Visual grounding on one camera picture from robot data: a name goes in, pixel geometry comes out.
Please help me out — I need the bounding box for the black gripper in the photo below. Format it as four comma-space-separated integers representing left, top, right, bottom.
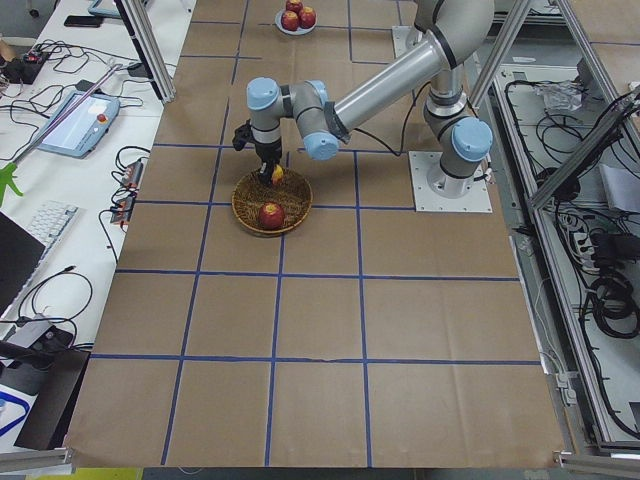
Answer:
255, 141, 282, 186

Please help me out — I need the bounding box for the red apple in basket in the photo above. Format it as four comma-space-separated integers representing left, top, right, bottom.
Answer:
258, 202, 285, 230

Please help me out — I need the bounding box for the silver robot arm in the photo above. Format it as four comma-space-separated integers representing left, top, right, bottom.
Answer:
232, 1, 494, 185

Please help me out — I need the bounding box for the brown wicker basket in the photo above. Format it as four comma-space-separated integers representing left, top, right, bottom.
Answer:
231, 169, 313, 236

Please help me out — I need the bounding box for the aluminium frame post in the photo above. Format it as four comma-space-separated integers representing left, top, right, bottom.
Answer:
115, 0, 176, 104

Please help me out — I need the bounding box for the green tipped grabber stick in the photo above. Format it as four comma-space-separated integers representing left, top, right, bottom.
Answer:
1, 64, 122, 200

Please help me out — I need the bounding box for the white keyboard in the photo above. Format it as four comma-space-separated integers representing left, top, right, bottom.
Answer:
26, 200, 79, 256

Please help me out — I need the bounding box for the red yellow apple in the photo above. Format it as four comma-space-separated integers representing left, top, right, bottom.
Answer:
271, 164, 284, 185

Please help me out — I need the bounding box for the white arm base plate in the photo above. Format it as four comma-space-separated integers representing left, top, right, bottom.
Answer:
408, 151, 493, 214
390, 26, 432, 68

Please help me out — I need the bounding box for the black smartphone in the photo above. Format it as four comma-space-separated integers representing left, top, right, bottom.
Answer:
64, 15, 104, 28

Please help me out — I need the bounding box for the blue teach pendant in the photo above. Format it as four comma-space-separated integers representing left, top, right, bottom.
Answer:
87, 0, 120, 19
38, 93, 121, 158

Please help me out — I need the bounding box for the light blue plate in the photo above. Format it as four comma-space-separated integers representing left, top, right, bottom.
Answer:
274, 10, 316, 36

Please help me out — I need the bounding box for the black laptop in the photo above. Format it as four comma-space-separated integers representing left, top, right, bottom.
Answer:
0, 213, 45, 313

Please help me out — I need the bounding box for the red apple on plate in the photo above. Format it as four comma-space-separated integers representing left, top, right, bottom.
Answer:
285, 0, 304, 14
298, 6, 317, 29
280, 10, 300, 32

